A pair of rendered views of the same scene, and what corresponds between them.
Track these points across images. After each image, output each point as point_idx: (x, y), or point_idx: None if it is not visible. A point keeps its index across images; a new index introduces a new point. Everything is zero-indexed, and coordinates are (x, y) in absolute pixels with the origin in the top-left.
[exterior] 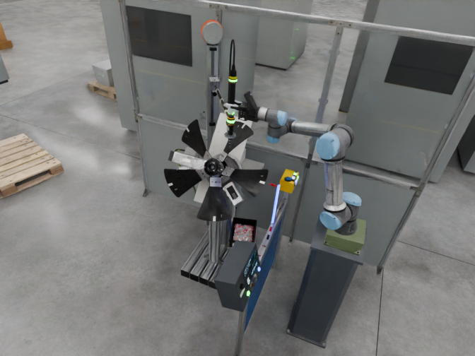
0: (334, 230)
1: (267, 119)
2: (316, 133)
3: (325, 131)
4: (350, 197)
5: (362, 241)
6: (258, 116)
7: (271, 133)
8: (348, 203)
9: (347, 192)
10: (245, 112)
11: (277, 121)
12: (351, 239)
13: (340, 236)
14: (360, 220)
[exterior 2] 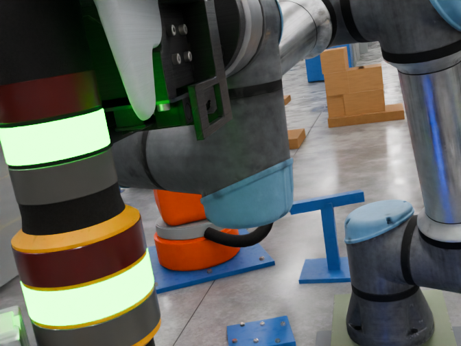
0: (427, 338)
1: (266, 29)
2: (290, 53)
3: (306, 16)
4: (383, 209)
5: (431, 292)
6: (251, 22)
7: (285, 137)
8: (414, 209)
9: (356, 218)
10: (210, 12)
11: (279, 26)
12: (441, 307)
13: (443, 327)
14: (338, 303)
